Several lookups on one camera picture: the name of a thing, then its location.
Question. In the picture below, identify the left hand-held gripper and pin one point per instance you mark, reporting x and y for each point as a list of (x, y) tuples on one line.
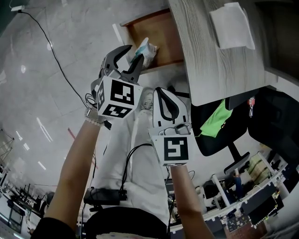
[(121, 95)]

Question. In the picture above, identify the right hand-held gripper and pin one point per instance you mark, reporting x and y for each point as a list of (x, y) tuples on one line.
[(175, 149)]

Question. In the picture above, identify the white teal plastic packet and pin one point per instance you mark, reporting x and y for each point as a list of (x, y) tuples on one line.
[(149, 52)]

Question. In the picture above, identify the brown wooden drawer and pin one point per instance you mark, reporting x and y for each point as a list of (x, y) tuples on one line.
[(163, 35)]

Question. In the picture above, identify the person's right forearm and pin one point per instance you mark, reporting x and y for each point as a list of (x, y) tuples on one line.
[(184, 200)]

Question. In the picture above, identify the person's left forearm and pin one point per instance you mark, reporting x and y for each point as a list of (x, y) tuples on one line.
[(72, 172)]

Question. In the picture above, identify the person's white right shoe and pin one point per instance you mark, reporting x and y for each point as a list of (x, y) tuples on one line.
[(147, 98)]

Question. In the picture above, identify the green cloth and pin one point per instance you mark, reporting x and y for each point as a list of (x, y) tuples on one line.
[(215, 121)]

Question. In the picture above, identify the person's white trousers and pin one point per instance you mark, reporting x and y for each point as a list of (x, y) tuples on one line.
[(144, 182)]

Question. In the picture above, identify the red hanging charm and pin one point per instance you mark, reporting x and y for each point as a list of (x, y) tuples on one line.
[(251, 105)]

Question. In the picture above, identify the large black office chair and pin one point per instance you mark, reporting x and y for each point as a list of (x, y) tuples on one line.
[(268, 121)]

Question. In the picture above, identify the stack of pale boxes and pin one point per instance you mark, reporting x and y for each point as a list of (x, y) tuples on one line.
[(257, 170)]

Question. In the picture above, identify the white folded paper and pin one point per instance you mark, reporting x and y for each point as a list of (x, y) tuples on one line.
[(231, 25)]

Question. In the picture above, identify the black belt-mounted box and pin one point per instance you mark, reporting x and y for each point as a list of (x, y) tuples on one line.
[(102, 196)]

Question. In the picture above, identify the white office desk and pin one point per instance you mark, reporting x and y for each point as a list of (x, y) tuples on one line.
[(210, 215)]

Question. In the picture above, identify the person's black white dotted top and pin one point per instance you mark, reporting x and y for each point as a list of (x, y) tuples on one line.
[(126, 221)]

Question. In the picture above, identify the black computer monitor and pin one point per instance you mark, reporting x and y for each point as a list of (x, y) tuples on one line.
[(261, 205)]

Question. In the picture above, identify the grey wooden shelf unit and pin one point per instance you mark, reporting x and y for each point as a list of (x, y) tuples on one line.
[(280, 35)]

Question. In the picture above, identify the black round stool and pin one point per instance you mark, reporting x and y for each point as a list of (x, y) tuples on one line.
[(50, 198)]

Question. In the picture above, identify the cluster of black chairs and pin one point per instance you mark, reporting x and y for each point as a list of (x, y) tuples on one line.
[(25, 196)]

